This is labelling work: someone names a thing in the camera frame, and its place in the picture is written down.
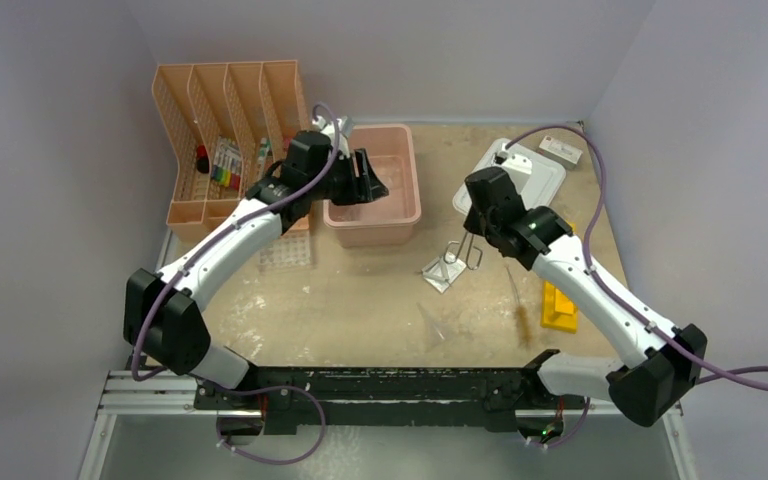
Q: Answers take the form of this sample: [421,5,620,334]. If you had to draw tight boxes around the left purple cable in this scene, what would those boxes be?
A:
[130,102,342,384]

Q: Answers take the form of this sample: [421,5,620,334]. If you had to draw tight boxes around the white slide box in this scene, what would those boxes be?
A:
[538,135,583,169]

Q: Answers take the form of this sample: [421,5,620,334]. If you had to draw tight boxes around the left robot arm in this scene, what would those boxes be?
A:
[123,130,389,409]

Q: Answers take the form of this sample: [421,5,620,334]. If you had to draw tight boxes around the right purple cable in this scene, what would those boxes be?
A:
[503,125,768,393]

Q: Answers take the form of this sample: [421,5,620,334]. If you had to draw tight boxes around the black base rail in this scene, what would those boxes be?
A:
[194,350,585,437]

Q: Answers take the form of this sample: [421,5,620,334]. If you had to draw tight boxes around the peach desk organizer rack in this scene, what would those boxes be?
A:
[151,60,311,243]

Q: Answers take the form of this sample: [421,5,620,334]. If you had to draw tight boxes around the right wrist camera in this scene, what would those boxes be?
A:
[494,150,533,181]

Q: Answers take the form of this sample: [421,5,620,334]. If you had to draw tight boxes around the clear glass funnel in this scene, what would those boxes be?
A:
[417,303,453,349]

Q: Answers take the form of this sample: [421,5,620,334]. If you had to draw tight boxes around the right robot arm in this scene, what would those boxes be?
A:
[464,166,708,427]

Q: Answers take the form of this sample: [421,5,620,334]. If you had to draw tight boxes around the metal crucible tongs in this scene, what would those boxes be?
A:
[442,231,484,270]

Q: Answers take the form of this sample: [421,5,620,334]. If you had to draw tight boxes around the pink plastic bin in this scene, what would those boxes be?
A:
[323,124,422,248]

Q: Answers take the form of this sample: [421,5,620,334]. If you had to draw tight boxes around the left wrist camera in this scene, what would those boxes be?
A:
[312,115,355,145]

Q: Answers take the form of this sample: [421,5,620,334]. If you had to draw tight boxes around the red black bottle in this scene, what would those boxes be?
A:
[195,145,211,175]

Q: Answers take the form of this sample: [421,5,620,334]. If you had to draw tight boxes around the green capped tube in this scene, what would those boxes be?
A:
[253,137,271,181]

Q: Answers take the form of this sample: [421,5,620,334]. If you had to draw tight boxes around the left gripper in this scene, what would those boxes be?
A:
[308,149,388,207]

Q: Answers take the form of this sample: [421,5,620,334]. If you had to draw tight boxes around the yellow test tube rack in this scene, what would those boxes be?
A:
[540,281,578,334]

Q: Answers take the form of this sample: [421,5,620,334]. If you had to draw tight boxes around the coloured marker pack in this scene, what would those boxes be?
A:
[211,137,242,191]

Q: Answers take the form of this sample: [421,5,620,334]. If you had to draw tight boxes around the clear acrylic tube rack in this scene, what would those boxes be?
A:
[258,230,313,271]

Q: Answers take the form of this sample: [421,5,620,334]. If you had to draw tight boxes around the clear plastic bag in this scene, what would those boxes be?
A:
[420,253,466,294]

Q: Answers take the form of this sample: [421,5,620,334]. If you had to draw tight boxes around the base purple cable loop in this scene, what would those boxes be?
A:
[214,381,330,466]

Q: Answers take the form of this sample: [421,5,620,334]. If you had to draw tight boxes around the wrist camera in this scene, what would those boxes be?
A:
[494,150,533,181]
[312,115,355,145]

